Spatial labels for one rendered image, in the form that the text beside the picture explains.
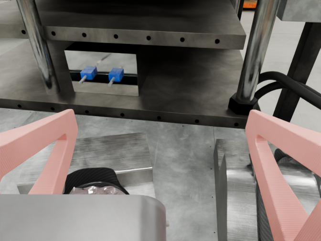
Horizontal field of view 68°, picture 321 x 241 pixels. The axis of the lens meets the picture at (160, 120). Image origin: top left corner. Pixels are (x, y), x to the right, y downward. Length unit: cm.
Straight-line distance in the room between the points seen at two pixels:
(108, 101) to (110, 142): 40
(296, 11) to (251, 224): 69
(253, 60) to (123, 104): 47
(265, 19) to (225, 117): 33
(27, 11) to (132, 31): 34
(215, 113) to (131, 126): 31
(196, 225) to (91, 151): 27
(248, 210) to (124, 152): 27
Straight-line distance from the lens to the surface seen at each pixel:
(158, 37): 85
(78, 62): 97
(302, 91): 82
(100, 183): 53
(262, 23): 78
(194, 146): 70
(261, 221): 47
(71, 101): 98
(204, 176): 63
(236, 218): 46
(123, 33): 87
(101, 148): 55
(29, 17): 95
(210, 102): 94
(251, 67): 82
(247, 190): 47
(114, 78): 89
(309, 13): 95
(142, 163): 50
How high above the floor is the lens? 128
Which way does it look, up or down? 37 degrees down
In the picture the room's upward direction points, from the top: straight up
